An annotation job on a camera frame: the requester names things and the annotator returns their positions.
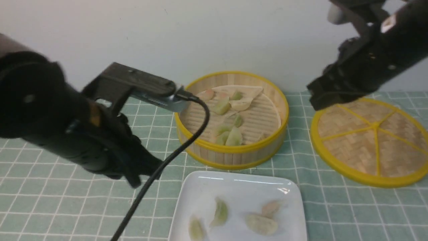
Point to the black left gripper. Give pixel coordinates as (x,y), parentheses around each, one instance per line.
(107,146)

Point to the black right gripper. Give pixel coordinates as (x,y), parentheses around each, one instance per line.
(362,67)

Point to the green dumpling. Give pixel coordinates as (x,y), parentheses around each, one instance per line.
(196,229)
(221,213)

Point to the large green dumpling steamer front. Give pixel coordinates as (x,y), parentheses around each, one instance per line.
(235,137)

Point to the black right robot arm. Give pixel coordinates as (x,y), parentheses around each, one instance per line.
(409,23)

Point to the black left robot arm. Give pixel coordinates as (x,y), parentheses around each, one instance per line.
(37,104)

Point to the white square plate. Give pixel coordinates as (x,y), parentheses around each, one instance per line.
(244,194)

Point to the green dumpling on plate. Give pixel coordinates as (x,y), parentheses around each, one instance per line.
(221,213)

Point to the white dumpling on plate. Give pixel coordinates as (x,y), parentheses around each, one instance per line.
(261,225)

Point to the pink dumpling on plate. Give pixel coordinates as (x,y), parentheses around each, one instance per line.
(270,209)

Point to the woven bamboo steamer lid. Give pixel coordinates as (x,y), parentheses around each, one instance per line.
(371,142)

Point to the green dumpling steamer front left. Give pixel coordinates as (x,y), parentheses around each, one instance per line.
(222,138)

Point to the green dumpling steamer lower middle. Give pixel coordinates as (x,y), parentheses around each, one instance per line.
(220,129)

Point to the pink dumpling in steamer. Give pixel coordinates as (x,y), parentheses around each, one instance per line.
(207,95)

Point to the green dumpling steamer centre top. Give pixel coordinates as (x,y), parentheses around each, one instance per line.
(222,106)

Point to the green checkered tablecloth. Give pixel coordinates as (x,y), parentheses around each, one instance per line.
(46,198)

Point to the small green dumpling steamer middle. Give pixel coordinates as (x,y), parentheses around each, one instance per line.
(237,121)

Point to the small green dumpling steamer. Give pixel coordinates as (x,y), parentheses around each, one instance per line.
(237,95)
(237,121)

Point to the white dumpling in steamer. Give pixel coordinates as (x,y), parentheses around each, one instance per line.
(241,104)

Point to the bamboo steamer basket yellow rim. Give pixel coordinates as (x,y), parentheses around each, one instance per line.
(264,122)

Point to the small green dumpling steamer back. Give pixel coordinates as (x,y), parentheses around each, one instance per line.
(237,95)

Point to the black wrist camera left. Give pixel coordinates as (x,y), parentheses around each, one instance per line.
(119,82)

